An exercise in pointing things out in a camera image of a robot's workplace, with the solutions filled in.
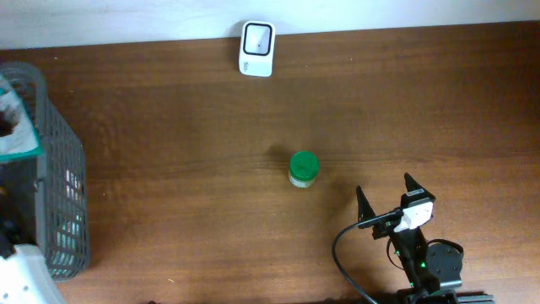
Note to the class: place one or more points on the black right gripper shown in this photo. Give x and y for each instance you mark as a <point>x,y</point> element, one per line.
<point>386,228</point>

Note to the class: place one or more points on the green lid jar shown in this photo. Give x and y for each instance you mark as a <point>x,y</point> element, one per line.
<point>303,169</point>

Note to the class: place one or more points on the green glove package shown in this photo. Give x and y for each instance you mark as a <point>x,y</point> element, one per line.
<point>19,138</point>

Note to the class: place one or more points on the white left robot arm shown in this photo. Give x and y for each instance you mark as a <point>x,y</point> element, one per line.
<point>25,278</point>

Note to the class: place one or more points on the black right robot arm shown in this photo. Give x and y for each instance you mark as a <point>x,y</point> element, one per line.
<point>433,267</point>

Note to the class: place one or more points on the white barcode scanner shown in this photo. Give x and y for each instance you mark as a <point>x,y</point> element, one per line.
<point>257,44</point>

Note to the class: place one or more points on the grey plastic basket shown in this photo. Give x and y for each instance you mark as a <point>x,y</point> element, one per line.
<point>50,189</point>

